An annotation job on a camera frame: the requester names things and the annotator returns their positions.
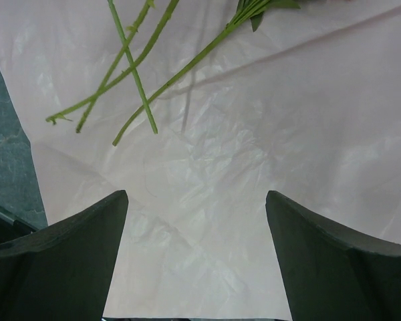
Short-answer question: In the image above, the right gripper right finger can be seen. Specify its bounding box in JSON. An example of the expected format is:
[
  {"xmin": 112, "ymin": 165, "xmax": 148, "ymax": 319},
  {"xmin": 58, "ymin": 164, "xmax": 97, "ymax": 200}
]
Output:
[{"xmin": 265, "ymin": 191, "xmax": 401, "ymax": 320}]

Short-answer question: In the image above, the purple flower bouquet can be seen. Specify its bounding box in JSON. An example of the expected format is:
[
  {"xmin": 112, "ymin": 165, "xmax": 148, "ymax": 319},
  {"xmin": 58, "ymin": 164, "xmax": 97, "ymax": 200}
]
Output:
[{"xmin": 0, "ymin": 1, "xmax": 401, "ymax": 320}]

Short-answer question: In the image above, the orange dried flower spray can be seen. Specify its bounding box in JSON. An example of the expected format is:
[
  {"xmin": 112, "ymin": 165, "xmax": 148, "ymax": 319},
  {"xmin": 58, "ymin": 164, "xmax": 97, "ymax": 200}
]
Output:
[{"xmin": 45, "ymin": 1, "xmax": 179, "ymax": 124}]

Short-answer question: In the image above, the pink rose stem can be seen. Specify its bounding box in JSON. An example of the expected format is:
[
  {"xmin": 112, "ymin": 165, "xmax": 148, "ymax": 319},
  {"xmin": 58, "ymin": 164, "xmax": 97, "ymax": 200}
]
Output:
[{"xmin": 108, "ymin": 0, "xmax": 158, "ymax": 134}]

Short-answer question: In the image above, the cream rosebud spray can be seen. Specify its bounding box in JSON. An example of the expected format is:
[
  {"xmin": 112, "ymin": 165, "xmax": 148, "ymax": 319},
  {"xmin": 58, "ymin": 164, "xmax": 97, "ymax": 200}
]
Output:
[{"xmin": 112, "ymin": 0, "xmax": 301, "ymax": 146}]

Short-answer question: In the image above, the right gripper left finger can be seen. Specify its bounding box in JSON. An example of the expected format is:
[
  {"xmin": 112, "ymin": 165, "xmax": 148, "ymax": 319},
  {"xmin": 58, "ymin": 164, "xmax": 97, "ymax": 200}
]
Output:
[{"xmin": 0, "ymin": 190, "xmax": 128, "ymax": 320}]

